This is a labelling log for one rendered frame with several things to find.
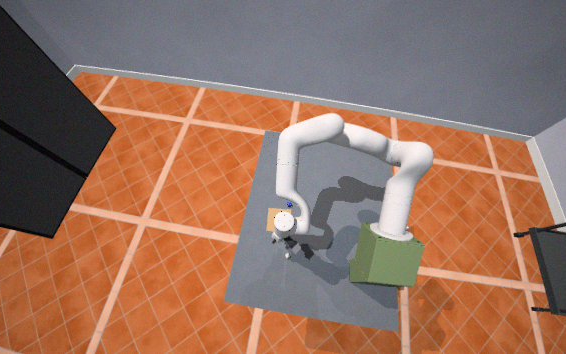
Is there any tan flat mat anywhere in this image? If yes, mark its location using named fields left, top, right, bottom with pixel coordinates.
left=267, top=208, right=292, bottom=232

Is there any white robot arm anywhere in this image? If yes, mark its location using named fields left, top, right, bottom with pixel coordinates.
left=274, top=113, right=434, bottom=254

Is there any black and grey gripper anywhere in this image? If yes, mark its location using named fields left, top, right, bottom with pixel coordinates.
left=272, top=232, right=283, bottom=244

